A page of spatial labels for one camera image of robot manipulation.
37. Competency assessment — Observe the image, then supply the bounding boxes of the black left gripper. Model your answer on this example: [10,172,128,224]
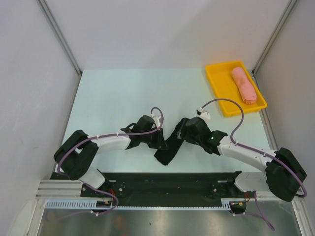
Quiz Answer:
[140,127,167,149]

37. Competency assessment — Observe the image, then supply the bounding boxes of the black t-shirt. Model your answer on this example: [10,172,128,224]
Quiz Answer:
[154,118,188,166]

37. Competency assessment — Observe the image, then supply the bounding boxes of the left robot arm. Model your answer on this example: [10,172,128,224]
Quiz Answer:
[54,114,168,197]

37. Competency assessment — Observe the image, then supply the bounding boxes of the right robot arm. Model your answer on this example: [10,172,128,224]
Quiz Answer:
[175,117,307,202]

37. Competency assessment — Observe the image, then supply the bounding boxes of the yellow plastic tray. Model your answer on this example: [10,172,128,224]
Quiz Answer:
[205,60,267,114]

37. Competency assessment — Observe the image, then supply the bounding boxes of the rolled pink t-shirt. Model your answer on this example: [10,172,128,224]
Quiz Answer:
[231,67,257,104]

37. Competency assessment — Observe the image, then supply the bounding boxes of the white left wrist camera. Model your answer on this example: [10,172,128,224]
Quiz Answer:
[150,113,164,127]

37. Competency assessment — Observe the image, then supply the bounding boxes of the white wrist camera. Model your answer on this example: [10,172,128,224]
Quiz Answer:
[150,113,164,127]
[196,108,211,122]

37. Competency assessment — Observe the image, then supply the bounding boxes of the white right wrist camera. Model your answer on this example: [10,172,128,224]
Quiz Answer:
[196,108,211,122]

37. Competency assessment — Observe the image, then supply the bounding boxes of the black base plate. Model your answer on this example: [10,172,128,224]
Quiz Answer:
[50,171,258,207]

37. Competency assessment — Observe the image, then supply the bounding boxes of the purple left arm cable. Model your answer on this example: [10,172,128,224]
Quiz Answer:
[46,107,165,221]

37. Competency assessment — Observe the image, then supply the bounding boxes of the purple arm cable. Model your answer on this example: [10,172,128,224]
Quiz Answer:
[46,107,165,221]
[196,98,308,231]

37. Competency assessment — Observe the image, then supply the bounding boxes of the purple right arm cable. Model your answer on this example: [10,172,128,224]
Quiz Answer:
[196,98,308,231]

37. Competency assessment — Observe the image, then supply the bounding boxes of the white slotted cable duct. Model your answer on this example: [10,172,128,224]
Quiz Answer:
[45,200,231,211]

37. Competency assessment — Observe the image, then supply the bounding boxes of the right aluminium frame post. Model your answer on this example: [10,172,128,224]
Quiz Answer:
[252,0,298,77]

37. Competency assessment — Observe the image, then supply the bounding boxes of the aluminium frame post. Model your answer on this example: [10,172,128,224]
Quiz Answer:
[36,0,83,78]
[252,0,298,77]

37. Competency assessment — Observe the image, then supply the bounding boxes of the left aluminium frame post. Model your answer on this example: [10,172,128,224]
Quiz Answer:
[36,0,83,78]

